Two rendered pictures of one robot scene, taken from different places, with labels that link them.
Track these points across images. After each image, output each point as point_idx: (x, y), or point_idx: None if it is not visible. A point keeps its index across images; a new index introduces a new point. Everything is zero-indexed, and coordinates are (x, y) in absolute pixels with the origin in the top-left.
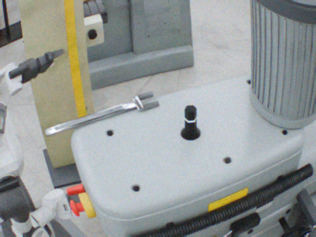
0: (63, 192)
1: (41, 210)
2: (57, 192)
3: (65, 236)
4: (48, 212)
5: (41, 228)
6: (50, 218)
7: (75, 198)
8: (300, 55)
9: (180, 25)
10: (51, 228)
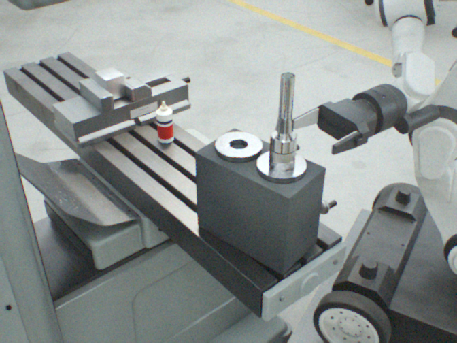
0: (407, 79)
1: (410, 39)
2: (415, 74)
3: (451, 320)
4: (399, 47)
5: (377, 3)
6: (392, 54)
7: (378, 86)
8: None
9: None
10: (413, 133)
